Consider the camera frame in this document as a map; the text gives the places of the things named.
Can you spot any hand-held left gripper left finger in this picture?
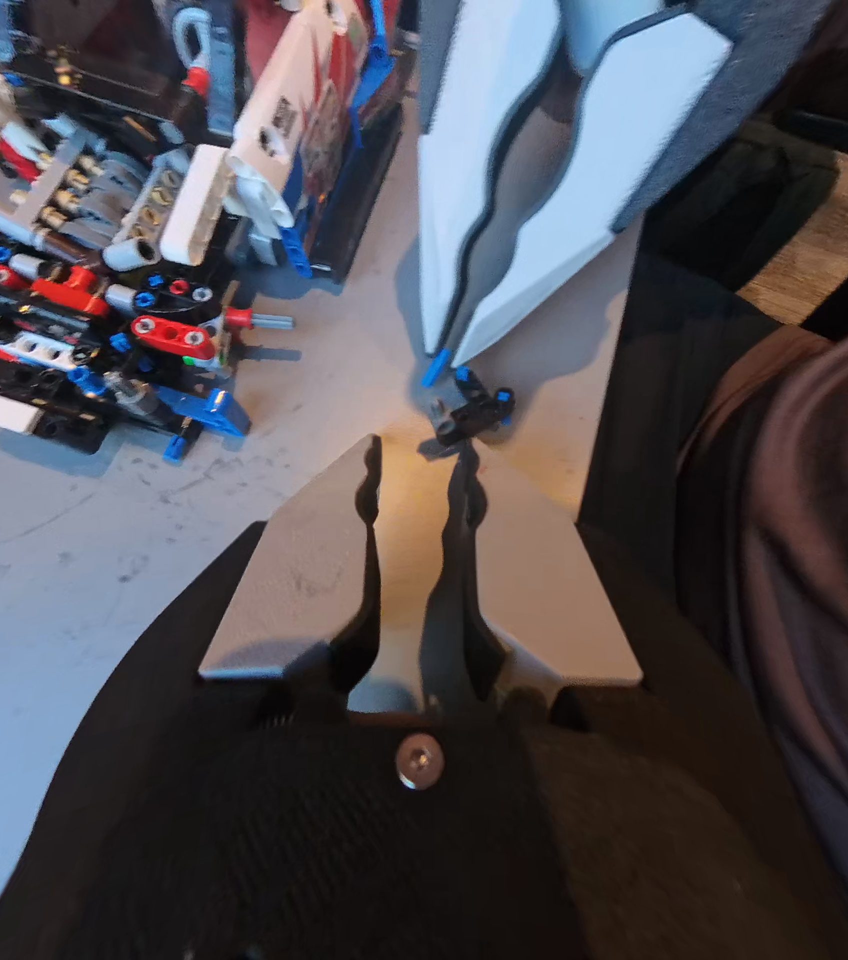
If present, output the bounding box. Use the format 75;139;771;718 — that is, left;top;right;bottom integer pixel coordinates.
199;435;384;691

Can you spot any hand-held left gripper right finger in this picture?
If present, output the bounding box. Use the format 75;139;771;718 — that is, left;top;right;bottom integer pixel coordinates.
431;442;644;699

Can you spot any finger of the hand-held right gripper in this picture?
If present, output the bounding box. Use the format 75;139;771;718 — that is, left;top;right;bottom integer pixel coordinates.
454;11;733;369
418;0;564;354

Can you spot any small black toy brick assembly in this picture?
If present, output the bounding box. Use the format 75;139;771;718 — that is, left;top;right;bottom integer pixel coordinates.
427;366;517;451

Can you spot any light grey desk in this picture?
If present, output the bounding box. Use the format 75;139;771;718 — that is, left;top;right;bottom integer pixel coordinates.
0;90;650;886

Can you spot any wooden beam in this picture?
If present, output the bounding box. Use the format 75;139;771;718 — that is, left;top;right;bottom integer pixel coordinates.
735;146;848;327

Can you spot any person's torso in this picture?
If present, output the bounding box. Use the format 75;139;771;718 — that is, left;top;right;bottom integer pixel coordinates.
675;300;848;960

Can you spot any toy brick race car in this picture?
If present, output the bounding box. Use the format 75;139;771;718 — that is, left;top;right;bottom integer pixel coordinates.
0;0;406;459

